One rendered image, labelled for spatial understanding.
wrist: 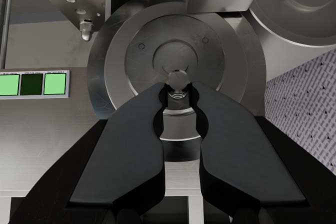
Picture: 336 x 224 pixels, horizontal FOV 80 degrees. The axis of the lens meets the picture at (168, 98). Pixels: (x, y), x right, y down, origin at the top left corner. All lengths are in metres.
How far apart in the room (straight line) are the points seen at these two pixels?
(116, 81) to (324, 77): 0.24
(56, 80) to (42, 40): 2.11
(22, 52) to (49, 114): 2.23
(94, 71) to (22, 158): 0.47
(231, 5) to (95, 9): 0.39
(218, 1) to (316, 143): 0.22
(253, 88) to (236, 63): 0.02
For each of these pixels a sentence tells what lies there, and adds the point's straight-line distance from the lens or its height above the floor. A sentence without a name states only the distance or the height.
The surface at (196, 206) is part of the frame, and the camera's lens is 0.53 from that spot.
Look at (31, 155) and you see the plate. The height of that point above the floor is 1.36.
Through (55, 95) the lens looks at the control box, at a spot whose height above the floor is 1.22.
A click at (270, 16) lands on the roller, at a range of 0.21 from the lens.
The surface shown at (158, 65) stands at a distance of 0.15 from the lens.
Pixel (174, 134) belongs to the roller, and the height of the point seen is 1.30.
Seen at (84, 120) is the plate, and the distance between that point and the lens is 0.54.
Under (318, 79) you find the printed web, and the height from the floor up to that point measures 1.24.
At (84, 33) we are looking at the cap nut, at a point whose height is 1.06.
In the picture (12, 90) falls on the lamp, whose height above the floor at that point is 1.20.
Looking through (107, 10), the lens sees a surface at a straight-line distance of 0.21.
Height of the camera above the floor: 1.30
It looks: 8 degrees down
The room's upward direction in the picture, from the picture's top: 179 degrees clockwise
